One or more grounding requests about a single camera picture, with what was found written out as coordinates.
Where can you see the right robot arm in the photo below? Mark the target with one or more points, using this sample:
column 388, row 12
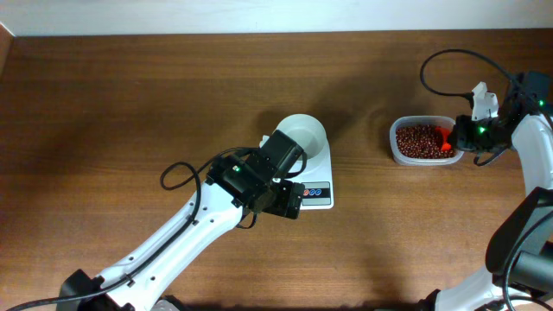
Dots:
column 518, row 261

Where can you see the clear plastic container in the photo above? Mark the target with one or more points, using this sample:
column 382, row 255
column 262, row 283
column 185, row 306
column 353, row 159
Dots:
column 445, row 122

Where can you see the white digital kitchen scale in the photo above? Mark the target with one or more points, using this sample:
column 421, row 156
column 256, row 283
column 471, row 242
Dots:
column 317, row 177

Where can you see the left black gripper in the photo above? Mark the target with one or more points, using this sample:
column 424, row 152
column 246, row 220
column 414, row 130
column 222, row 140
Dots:
column 288, row 199

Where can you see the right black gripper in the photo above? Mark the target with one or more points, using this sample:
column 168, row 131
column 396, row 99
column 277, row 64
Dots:
column 458, row 137

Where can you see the orange measuring scoop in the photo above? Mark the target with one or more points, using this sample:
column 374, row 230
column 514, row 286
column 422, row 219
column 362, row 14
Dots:
column 444, row 134

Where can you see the white round bowl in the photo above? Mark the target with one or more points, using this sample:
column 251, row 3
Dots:
column 305, row 130

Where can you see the red beans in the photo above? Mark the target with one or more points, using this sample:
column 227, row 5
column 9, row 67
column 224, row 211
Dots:
column 421, row 142

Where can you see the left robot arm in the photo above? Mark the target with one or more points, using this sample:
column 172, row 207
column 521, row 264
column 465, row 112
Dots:
column 239, row 181

